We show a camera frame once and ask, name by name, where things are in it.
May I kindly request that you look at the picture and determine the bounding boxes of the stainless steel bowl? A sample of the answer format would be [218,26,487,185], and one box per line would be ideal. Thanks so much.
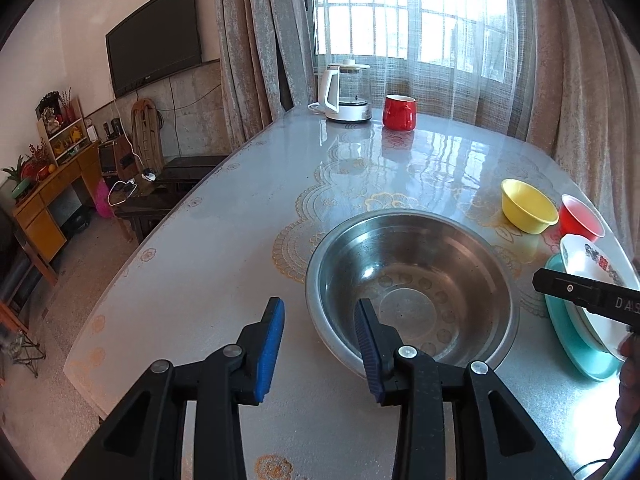
[305,210,521,380]

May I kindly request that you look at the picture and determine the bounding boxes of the potted green plant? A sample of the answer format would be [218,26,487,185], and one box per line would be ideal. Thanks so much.
[2,155,33,201]

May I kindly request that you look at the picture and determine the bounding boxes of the teal plastic plate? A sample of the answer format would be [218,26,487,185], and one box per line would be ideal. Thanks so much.
[544,252,623,382]

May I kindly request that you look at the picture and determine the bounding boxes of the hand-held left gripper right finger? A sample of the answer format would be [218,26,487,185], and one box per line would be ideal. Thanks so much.
[354,298,573,480]

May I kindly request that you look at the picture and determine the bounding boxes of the beige heavy curtain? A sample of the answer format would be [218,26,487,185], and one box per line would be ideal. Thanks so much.
[475,0,640,261]
[212,0,321,148]

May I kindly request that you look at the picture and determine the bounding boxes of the wooden shelf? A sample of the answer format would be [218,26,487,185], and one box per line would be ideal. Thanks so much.
[35,97,86,166]

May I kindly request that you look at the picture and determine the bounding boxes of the yellow plastic bowl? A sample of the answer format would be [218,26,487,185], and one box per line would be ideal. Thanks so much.
[501,178,559,235]

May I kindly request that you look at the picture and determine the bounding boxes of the barred window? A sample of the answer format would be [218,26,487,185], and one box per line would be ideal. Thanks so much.
[312,0,531,83]

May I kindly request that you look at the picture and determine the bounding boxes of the person's right hand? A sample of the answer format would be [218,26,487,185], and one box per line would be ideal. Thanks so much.
[617,335,640,431]

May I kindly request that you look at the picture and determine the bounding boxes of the white glass kettle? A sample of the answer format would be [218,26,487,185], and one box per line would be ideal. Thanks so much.
[307,60,373,125]

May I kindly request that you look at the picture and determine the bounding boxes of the pink plastic container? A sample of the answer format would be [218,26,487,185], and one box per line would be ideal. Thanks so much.
[95,180,115,218]

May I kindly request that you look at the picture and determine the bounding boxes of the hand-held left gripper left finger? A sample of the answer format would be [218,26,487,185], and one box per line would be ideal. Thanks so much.
[65,297,286,480]

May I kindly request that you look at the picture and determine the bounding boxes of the black speaker box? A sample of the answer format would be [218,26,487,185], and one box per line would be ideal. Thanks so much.
[97,140,136,176]

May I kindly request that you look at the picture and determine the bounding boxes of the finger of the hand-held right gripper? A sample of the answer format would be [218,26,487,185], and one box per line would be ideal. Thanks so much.
[532,267,640,328]

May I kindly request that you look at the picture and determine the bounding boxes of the wooden desk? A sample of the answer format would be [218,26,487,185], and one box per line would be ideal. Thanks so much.
[12,140,103,286]

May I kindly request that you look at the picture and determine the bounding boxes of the white sheer curtain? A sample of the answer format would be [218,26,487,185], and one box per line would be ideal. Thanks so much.
[315,0,541,131]

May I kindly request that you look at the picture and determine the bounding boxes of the dark wooden low table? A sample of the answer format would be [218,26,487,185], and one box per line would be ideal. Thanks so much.
[115,155,228,241]

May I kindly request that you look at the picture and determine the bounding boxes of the metal folding stool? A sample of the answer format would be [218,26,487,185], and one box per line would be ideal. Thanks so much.
[0,300,46,378]

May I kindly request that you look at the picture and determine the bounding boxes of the red plastic bowl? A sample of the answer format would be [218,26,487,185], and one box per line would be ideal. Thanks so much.
[557,193,606,243]

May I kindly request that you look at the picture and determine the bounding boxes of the red mug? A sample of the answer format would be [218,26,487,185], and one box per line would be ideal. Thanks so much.
[382,94,417,132]

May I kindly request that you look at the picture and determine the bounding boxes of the black cable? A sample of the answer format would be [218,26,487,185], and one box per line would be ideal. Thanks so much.
[572,455,616,476]

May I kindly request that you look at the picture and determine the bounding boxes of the black flat television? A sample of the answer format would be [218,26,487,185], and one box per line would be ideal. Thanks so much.
[105,0,203,100]

